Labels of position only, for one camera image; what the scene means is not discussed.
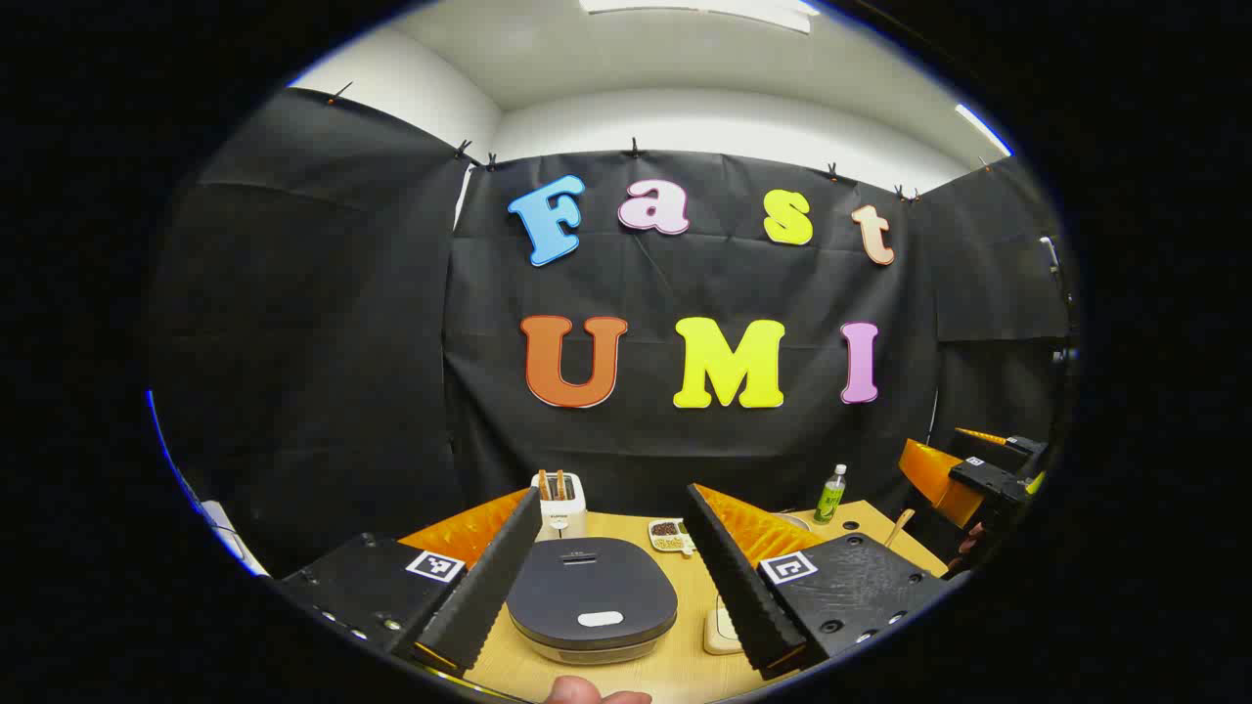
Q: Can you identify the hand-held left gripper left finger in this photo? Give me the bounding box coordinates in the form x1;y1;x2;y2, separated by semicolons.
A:
279;487;542;676

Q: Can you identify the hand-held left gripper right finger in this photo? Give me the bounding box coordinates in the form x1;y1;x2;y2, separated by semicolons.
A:
683;483;950;681

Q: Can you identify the dark grey rice cooker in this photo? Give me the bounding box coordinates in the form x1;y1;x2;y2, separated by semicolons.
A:
506;537;679;666

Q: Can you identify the clear plastic container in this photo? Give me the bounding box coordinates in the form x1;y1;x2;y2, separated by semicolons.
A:
702;596;746;656

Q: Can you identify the green label drink bottle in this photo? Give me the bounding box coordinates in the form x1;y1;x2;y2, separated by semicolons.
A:
815;464;848;526

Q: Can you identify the white toaster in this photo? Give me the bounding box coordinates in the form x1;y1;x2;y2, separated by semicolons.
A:
531;472;587;541

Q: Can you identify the black stand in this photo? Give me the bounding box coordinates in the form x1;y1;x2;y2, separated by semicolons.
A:
1039;235;1079;392

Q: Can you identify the long ceiling light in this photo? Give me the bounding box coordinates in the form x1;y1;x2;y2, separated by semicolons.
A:
579;0;821;34

